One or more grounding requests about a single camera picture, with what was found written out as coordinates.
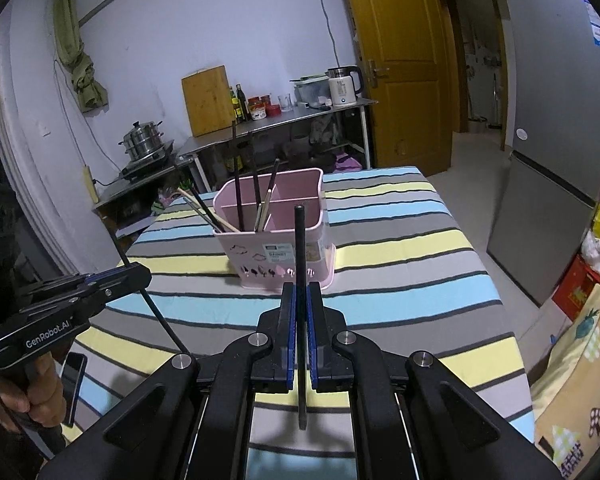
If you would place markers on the green cloth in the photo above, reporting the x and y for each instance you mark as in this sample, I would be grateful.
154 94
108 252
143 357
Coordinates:
80 75

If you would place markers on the green capped bottle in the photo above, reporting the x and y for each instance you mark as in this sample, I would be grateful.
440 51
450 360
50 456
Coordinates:
233 107

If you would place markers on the grey rag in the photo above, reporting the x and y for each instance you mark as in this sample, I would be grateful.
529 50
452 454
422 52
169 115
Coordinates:
320 131

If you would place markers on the clear drinking glass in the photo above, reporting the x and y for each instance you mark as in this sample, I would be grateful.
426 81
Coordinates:
286 103

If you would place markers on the steel kitchen counter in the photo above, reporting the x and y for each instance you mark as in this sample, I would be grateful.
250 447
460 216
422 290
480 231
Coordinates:
280 121

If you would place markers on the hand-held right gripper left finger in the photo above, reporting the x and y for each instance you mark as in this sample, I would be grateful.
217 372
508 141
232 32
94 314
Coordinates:
291 320

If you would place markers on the beige power strip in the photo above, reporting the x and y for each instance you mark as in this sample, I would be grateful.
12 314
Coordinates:
90 185

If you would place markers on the yellow wooden door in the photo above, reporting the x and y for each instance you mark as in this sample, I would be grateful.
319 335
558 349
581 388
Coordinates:
395 60

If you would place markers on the pink plastic utensil holder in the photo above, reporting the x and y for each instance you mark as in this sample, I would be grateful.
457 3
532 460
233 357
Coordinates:
250 247

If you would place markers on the white electric kettle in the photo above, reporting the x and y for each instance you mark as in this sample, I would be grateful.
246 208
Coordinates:
341 90

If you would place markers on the steel steamer pot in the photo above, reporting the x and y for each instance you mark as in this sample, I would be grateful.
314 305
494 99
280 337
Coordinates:
142 142

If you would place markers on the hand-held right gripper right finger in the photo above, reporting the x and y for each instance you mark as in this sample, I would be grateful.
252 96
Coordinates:
311 320

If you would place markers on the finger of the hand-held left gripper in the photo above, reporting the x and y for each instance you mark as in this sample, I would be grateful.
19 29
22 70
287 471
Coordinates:
105 275
125 282

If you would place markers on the black smartphone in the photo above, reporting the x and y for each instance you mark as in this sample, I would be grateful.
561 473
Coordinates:
72 390

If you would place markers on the striped tablecloth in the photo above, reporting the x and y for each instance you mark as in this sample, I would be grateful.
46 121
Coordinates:
405 260

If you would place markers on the black induction cooker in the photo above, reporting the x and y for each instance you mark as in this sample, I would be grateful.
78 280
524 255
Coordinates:
145 168

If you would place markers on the grey plastic storage box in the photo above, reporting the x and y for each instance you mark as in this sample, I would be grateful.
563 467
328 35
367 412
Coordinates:
310 91

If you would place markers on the dark oil bottle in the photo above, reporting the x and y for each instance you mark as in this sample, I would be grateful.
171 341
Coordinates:
242 105

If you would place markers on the wooden cutting board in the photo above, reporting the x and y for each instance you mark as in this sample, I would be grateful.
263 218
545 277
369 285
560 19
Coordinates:
205 102

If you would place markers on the red lidded jar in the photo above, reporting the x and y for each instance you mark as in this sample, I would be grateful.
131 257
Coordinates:
256 109

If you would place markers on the red container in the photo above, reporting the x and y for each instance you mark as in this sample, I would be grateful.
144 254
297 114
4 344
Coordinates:
273 109

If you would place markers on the red crate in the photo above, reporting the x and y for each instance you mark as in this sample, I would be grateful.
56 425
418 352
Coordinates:
575 290

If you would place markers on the cream printed storage bag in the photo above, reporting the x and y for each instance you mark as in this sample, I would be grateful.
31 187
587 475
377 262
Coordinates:
580 385

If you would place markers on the grey refrigerator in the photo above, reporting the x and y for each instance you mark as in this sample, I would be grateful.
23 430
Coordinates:
550 110

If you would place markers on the light wooden chopstick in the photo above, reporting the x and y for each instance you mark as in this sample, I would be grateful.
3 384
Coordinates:
261 215
182 192

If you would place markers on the person's left hand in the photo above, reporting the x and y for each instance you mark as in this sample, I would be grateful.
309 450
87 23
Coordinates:
47 385

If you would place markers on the purple cloth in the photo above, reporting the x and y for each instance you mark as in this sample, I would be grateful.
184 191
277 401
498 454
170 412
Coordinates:
347 163

